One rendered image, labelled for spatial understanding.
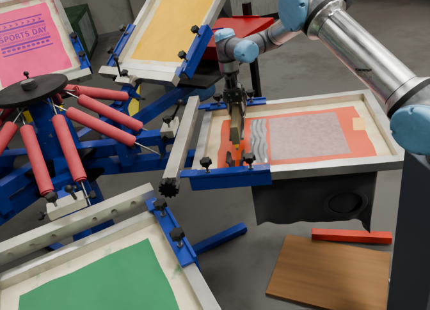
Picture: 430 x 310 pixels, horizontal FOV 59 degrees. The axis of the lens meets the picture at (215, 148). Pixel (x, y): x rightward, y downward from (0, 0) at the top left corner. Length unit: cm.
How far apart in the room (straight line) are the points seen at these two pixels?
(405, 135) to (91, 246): 97
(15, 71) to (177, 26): 101
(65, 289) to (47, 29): 190
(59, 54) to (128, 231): 155
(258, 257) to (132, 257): 129
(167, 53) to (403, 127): 157
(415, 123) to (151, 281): 80
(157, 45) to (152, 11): 32
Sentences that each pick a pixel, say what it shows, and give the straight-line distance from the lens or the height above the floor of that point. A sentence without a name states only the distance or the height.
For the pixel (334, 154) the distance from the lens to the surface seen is 153.
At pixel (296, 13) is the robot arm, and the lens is 99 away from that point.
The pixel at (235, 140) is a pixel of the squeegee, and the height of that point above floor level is 108.
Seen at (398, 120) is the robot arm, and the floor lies 138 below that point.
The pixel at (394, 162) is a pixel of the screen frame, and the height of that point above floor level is 99.
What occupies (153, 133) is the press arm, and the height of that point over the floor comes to 104.
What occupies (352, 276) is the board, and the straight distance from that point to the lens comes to 231.
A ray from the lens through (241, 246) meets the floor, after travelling 250.
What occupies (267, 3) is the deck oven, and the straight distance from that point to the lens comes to 705.
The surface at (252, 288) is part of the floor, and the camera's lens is 229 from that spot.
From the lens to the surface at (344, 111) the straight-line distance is 182.
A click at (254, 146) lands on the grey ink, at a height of 96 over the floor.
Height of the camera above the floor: 182
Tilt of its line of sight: 32 degrees down
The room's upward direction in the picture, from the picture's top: 11 degrees counter-clockwise
